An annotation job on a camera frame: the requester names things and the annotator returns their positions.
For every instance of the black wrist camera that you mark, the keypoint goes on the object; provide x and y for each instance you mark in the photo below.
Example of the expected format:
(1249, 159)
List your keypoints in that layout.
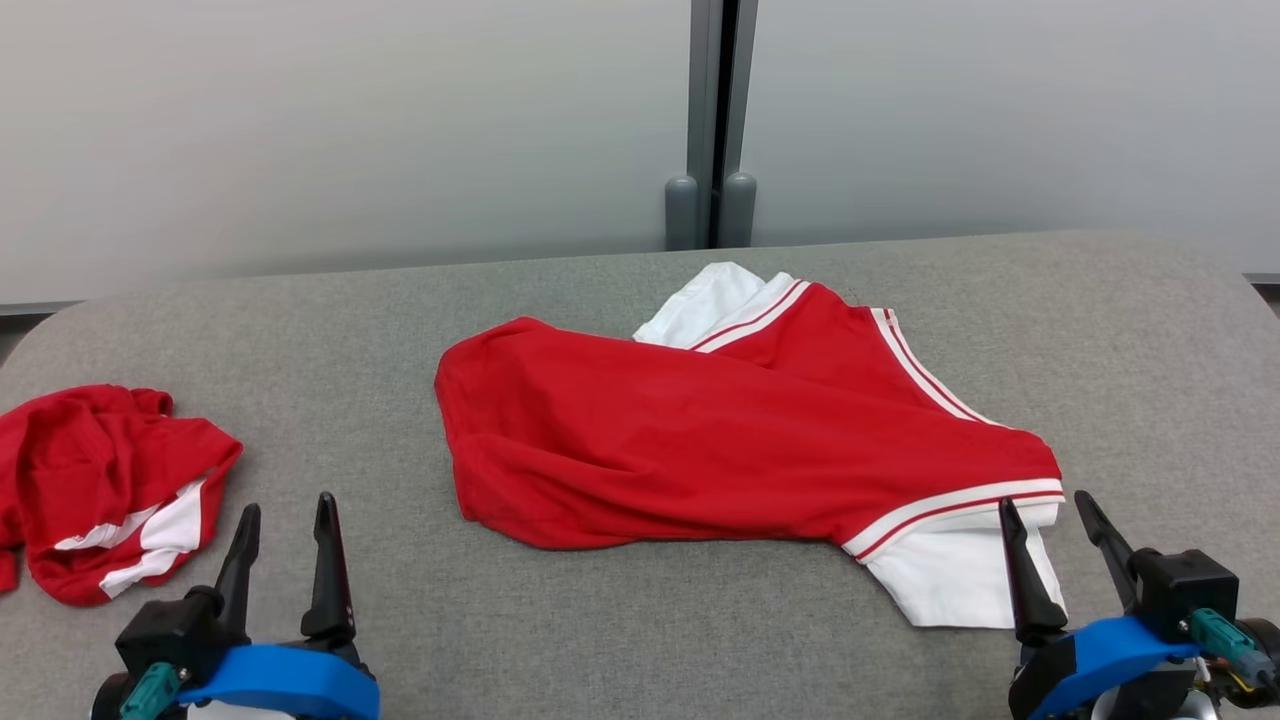
(1185, 585)
(165, 630)

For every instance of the teal left camera connector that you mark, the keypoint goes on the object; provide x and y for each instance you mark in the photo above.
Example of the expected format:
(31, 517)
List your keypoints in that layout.
(150, 692)

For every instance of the grey post with black slot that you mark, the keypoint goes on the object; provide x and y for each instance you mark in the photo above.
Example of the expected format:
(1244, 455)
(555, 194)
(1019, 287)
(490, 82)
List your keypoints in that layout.
(712, 110)

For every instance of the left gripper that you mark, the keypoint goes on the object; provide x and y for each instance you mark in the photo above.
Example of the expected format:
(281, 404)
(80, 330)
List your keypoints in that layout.
(105, 700)

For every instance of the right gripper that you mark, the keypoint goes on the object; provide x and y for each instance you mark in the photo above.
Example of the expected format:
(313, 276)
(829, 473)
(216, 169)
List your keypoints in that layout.
(1035, 680)

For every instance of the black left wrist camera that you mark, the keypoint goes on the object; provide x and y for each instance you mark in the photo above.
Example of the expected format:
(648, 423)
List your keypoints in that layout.
(165, 630)

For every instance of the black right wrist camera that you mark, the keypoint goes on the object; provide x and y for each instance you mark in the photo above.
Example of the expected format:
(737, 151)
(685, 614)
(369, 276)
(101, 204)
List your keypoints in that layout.
(1185, 585)

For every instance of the red basketball jersey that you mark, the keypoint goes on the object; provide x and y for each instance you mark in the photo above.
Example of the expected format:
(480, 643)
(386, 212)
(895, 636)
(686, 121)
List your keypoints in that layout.
(700, 440)

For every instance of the red shorts with white panels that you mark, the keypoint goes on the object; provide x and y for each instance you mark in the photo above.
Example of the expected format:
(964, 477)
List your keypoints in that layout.
(80, 460)

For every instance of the teal camera connector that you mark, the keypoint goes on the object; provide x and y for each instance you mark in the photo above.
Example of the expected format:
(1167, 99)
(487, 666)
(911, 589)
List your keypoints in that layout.
(150, 692)
(1230, 645)

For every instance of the teal right camera connector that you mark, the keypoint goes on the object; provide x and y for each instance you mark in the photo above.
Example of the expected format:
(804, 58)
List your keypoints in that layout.
(1230, 645)

